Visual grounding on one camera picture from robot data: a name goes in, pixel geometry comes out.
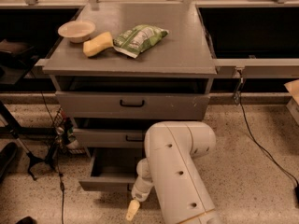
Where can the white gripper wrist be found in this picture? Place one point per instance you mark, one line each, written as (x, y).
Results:
(139, 193)

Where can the grey bottom drawer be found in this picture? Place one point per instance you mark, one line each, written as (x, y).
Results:
(112, 169)

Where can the grey drawer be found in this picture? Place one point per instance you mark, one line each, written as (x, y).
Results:
(110, 138)
(112, 169)
(119, 105)

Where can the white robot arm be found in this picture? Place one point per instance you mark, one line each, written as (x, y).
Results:
(169, 169)

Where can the grey middle drawer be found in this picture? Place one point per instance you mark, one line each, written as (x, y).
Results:
(110, 138)

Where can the grey top drawer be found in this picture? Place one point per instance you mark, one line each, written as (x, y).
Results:
(119, 105)

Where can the grey drawer cabinet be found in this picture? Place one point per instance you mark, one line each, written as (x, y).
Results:
(180, 63)

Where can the black tripod stand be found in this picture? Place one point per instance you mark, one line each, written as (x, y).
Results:
(6, 118)

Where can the black shoe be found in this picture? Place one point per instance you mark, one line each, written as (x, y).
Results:
(7, 154)

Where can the green chip bag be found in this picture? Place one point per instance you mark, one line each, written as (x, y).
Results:
(139, 39)

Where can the yellow sponge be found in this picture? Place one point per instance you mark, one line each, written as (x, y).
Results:
(98, 44)

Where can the white bowl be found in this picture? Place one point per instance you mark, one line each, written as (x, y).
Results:
(77, 31)

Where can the dark object on left shelf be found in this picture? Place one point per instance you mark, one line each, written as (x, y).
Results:
(17, 55)

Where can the cardboard box right edge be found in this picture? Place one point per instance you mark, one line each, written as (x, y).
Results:
(293, 105)

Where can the wire basket with bottles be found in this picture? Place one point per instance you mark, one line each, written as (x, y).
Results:
(65, 137)

